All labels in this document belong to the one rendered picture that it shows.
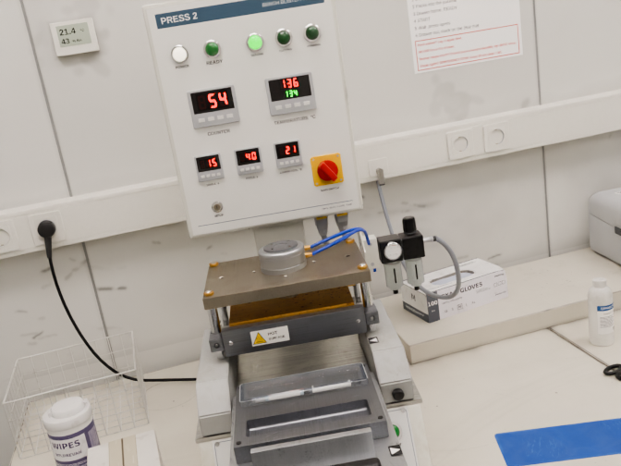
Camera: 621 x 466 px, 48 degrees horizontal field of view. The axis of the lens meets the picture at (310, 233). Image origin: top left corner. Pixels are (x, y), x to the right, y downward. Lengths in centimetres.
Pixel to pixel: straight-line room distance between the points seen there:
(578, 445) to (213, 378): 63
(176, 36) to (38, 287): 75
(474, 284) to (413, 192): 29
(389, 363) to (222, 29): 63
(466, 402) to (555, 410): 17
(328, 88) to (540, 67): 81
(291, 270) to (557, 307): 76
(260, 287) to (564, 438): 59
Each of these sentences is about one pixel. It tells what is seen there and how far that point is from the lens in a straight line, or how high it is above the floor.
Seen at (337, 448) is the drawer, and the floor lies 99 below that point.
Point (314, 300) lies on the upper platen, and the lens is 117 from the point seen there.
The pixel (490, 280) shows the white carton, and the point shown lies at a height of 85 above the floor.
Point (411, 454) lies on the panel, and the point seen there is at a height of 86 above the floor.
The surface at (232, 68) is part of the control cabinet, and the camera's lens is 126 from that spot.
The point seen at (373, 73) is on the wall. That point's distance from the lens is 175.
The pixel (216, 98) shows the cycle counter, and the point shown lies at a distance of 126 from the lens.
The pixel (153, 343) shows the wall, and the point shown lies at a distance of 179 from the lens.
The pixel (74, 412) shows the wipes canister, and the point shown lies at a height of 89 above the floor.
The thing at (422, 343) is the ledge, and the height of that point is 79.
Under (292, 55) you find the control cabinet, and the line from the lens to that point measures 126.
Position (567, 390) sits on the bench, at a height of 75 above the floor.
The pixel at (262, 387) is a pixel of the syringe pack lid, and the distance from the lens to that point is 104.
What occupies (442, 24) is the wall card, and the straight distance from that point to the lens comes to 182.
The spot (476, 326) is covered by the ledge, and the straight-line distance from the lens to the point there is 163.
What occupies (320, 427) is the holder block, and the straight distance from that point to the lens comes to 94.
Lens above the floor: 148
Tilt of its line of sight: 16 degrees down
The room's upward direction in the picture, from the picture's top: 9 degrees counter-clockwise
